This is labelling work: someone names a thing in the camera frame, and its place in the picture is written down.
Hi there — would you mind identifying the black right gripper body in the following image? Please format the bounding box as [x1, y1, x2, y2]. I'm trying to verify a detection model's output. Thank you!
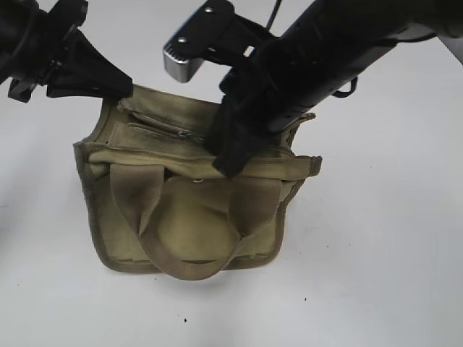
[218, 38, 289, 119]

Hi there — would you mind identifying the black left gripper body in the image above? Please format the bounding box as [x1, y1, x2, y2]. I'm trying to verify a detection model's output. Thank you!
[7, 1, 88, 100]

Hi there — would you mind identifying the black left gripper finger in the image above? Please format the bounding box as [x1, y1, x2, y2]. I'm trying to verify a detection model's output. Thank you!
[46, 30, 133, 98]

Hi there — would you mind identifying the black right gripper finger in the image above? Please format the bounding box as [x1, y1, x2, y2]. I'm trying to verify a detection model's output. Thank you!
[211, 95, 279, 176]

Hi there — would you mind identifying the yellow canvas tote bag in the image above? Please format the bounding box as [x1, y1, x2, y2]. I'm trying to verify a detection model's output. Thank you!
[74, 86, 322, 280]

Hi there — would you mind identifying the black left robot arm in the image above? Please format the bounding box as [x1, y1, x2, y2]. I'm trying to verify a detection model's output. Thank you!
[1, 0, 133, 103]

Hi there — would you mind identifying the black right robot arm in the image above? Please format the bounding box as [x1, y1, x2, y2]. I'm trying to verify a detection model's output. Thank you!
[213, 1, 462, 177]

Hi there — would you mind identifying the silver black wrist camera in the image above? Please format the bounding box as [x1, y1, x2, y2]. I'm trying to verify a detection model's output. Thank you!
[163, 0, 273, 83]

